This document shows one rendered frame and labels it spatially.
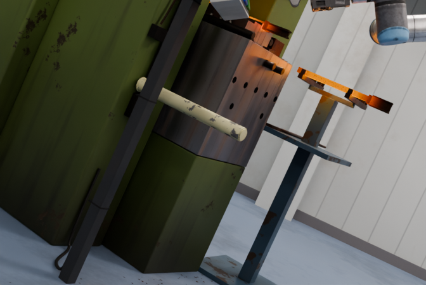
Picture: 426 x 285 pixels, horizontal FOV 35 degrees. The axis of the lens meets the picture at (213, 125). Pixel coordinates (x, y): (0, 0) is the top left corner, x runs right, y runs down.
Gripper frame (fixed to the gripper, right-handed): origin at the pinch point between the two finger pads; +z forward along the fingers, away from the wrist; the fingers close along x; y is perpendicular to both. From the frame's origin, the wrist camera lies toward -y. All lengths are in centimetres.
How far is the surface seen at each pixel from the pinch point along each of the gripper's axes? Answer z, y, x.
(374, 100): -31, 35, 61
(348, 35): -42, -19, 303
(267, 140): 26, 54, 324
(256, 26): 10.8, 4.5, 41.3
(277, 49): 4, 12, 61
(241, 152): 22, 50, 56
